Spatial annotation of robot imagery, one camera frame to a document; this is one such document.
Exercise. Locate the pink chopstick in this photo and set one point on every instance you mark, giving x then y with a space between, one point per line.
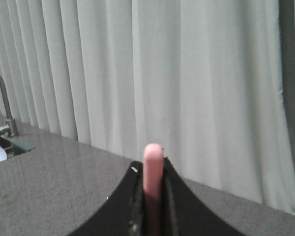
152 186

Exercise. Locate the pale green curtain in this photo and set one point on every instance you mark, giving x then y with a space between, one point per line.
212 81

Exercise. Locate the grey metal faucet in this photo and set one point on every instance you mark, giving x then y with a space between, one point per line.
10 126

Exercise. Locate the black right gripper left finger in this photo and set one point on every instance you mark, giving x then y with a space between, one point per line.
112 218

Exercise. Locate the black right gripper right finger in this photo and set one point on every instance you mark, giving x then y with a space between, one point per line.
183 214

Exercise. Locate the steel sink basin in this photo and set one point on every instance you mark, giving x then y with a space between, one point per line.
13 147

